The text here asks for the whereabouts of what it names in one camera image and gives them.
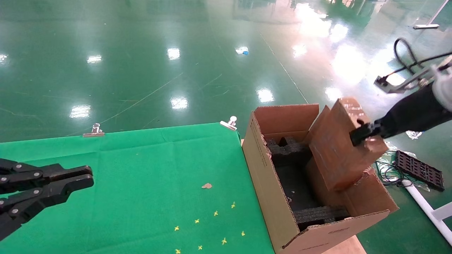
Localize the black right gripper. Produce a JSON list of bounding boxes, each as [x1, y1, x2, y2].
[[349, 83, 452, 147]]

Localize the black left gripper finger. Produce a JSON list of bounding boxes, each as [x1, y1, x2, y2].
[[0, 158, 93, 194], [0, 175, 95, 240]]

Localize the small brown cardboard box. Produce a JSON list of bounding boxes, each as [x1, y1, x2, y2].
[[308, 98, 389, 192]]

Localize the large open brown carton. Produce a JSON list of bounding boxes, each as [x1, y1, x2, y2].
[[242, 103, 400, 254]]

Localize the silver binder clip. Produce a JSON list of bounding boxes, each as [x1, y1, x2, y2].
[[83, 123, 106, 138], [220, 116, 238, 131]]

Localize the black perforated tray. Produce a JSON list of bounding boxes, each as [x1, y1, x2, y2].
[[394, 150, 445, 192]]

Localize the black foam block insert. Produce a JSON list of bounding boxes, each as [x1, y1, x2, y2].
[[265, 137, 314, 167]]

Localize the green table cloth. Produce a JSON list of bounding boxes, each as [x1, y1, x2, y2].
[[0, 122, 276, 254]]

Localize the black foam strip insert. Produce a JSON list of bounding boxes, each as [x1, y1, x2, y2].
[[293, 206, 351, 231]]

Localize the tangled floor cables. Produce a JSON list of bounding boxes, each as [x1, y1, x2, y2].
[[375, 151, 414, 186]]

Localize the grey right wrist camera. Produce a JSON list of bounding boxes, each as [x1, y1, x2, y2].
[[374, 65, 436, 94]]

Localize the white table leg frame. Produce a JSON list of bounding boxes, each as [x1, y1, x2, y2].
[[403, 180, 452, 246]]

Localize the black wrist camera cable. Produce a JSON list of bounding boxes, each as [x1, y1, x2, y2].
[[393, 38, 452, 77]]

